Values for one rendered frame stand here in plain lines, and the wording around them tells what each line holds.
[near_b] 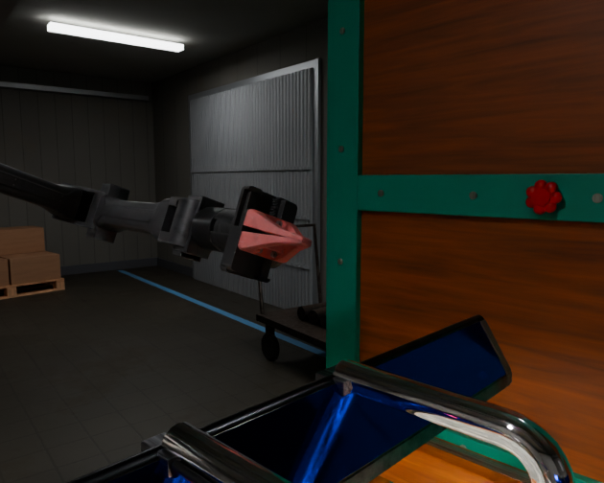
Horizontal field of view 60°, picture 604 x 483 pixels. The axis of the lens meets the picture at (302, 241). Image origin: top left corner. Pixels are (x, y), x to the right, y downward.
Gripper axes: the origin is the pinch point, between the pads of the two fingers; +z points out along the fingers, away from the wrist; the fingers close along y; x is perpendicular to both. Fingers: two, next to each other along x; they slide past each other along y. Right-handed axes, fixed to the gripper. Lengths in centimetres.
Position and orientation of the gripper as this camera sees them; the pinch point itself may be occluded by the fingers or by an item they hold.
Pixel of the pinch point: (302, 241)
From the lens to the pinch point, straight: 54.2
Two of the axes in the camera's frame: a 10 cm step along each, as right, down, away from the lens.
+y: -2.6, 9.6, -1.0
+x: -7.3, -2.6, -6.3
